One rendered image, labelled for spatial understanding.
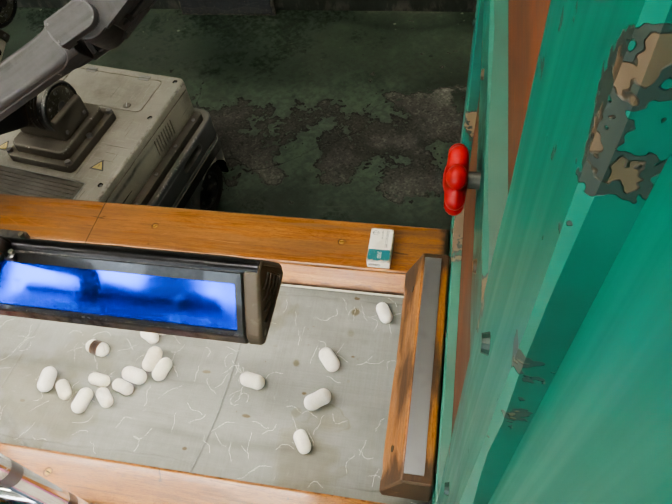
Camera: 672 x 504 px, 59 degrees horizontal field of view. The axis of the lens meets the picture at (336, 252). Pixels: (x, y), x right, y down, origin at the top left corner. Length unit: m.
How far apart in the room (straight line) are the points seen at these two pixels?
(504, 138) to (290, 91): 2.11
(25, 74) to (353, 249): 0.53
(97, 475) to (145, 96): 1.17
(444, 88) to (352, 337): 1.66
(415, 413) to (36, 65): 0.69
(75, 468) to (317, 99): 1.80
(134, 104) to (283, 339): 1.05
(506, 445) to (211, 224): 0.83
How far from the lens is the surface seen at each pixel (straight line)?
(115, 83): 1.86
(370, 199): 1.99
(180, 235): 0.99
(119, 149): 1.64
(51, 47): 0.95
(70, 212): 1.11
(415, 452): 0.67
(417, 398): 0.69
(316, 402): 0.80
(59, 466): 0.88
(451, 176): 0.34
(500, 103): 0.36
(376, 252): 0.88
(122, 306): 0.56
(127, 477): 0.83
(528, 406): 0.17
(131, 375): 0.89
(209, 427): 0.84
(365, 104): 2.33
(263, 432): 0.82
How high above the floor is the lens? 1.50
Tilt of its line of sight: 54 degrees down
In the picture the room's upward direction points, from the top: 8 degrees counter-clockwise
